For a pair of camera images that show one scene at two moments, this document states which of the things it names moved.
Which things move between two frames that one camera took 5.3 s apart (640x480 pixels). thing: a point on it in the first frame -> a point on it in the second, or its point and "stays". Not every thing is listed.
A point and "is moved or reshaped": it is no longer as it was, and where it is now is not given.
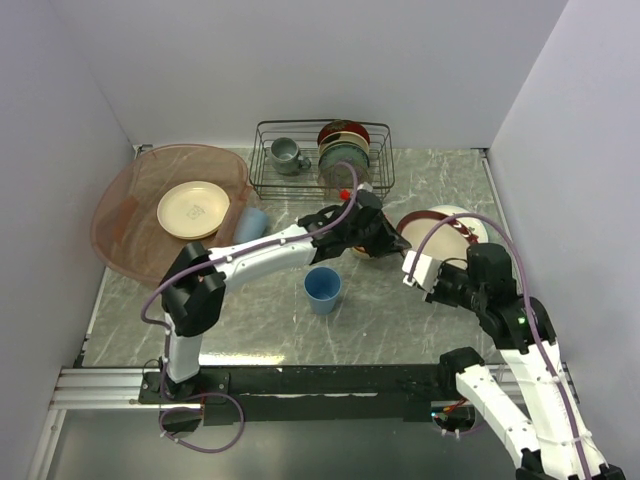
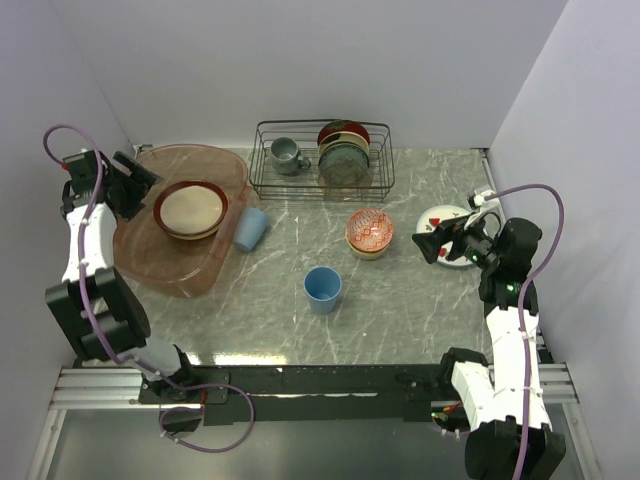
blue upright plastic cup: x=322 y=286 stays
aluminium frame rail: x=115 y=388 stays
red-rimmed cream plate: x=451 y=239 is moved or reshaped
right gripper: x=437 y=292 -> x=458 y=228
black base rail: x=241 y=394 stays
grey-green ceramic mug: x=286 y=157 stays
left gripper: x=390 y=242 -> x=140 y=182
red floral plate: x=338 y=126 stays
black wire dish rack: x=317 y=159 stays
